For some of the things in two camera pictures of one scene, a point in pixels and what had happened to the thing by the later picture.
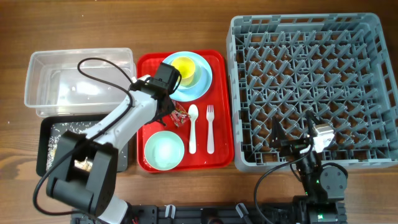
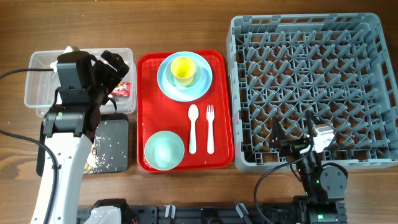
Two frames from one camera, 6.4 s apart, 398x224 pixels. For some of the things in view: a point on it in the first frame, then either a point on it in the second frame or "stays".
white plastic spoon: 193,114 stays
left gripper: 169,110 -> 117,62
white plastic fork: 210,116 stays
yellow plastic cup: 186,68 stays
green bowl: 164,150 stays
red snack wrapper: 179,114 -> 123,89
